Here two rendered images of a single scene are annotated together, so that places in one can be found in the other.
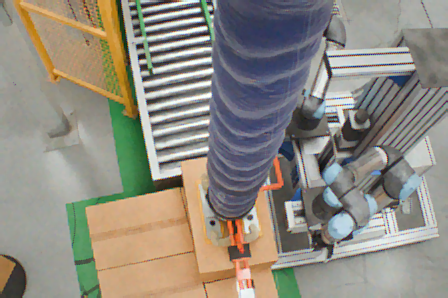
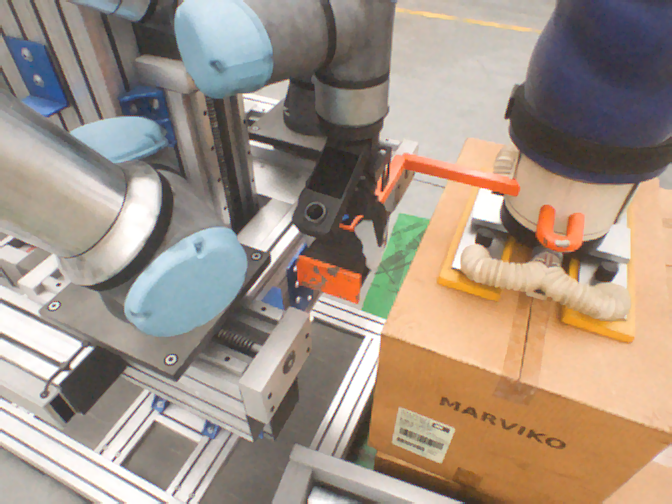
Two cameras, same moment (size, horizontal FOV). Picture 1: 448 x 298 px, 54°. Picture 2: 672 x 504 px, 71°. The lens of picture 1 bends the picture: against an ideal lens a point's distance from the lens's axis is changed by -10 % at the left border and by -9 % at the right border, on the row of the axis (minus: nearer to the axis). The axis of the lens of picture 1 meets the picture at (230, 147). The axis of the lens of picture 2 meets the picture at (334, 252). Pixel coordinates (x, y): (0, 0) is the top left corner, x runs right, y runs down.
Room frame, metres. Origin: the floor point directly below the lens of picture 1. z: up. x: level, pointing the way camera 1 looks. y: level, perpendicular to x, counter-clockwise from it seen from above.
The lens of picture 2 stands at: (1.33, 0.10, 1.53)
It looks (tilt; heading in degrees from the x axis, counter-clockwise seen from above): 45 degrees down; 222
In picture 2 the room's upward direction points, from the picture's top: straight up
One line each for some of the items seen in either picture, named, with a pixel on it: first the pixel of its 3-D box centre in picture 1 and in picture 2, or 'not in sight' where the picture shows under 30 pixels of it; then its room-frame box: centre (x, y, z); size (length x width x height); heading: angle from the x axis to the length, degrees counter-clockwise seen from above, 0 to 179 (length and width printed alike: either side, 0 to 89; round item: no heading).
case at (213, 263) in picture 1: (226, 219); (513, 311); (0.63, -0.04, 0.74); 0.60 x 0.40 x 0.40; 19
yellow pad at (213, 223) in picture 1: (210, 210); (604, 248); (0.61, 0.05, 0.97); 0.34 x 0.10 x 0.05; 18
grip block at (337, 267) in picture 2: not in sight; (340, 260); (1.00, -0.19, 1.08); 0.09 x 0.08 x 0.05; 108
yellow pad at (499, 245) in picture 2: (247, 204); (490, 218); (0.67, -0.13, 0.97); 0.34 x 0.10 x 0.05; 18
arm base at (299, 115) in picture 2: (328, 204); (319, 94); (0.69, -0.52, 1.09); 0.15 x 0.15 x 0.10
